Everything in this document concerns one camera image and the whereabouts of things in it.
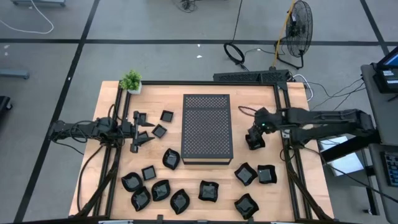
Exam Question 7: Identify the black device with labels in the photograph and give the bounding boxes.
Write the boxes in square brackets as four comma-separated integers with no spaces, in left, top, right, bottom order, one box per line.
[372,63,398,94]

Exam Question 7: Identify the wavy square black plate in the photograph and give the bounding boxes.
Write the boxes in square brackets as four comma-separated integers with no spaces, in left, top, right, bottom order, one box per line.
[233,193,260,220]
[198,180,220,203]
[233,162,259,187]
[257,164,278,185]

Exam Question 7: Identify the leaf-shaped black plate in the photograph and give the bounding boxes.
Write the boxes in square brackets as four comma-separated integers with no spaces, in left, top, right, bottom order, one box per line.
[169,188,191,215]
[121,172,144,193]
[162,147,181,171]
[150,179,172,202]
[130,185,152,212]

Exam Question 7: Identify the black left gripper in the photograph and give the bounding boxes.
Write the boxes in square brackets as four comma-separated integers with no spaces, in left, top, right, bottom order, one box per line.
[119,111,156,154]

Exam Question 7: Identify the grey floor foot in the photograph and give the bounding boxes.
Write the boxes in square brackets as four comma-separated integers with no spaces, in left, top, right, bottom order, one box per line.
[0,68,30,80]

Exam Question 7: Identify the black wheeled base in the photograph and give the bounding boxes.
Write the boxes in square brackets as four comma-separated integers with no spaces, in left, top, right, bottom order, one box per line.
[0,95,13,112]

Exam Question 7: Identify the black keypad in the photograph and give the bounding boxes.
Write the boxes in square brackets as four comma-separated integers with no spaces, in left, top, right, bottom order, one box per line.
[381,151,398,187]

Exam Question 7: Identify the black monitor with blue screen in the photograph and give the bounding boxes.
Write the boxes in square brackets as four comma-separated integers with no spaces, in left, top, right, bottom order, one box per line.
[376,46,398,71]

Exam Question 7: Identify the coiled black floor cable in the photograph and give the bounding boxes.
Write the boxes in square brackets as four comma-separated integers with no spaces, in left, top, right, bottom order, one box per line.
[223,0,249,71]

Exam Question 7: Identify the black perforated metal shelf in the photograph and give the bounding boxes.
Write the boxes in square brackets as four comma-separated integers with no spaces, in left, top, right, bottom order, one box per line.
[180,93,234,166]

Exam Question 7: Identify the black mounting beam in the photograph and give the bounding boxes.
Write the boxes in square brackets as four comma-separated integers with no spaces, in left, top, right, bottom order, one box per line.
[320,133,382,162]

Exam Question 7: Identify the black floor fan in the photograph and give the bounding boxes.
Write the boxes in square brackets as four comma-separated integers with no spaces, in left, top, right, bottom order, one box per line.
[275,0,314,70]

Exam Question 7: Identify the grey cart base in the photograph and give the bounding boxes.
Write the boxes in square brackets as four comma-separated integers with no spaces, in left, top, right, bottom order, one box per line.
[11,0,67,7]

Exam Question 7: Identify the black cable bundle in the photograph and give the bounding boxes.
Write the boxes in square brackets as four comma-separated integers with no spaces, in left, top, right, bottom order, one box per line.
[172,0,200,13]

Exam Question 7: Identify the long white floor cable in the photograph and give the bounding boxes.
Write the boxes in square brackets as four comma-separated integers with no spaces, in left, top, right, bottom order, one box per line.
[0,0,55,35]

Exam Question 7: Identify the silver aluminium bracket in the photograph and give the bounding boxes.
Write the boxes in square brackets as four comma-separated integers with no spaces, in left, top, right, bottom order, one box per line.
[98,219,134,224]

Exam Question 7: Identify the short white power cable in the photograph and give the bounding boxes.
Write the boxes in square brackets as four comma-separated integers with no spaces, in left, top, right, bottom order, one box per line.
[292,73,315,102]

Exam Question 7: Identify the green plant in white pot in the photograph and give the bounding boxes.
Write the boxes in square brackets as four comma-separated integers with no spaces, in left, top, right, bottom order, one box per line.
[119,69,143,95]

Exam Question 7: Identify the thin black cable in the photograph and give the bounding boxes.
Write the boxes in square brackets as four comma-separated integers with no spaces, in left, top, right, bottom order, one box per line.
[310,77,367,110]

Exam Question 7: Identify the yellow hanging cable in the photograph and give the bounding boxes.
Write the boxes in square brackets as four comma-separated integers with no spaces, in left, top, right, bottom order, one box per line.
[272,0,296,68]

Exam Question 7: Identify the grey side table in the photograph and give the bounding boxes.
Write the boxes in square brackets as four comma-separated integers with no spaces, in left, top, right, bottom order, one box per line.
[360,63,398,224]

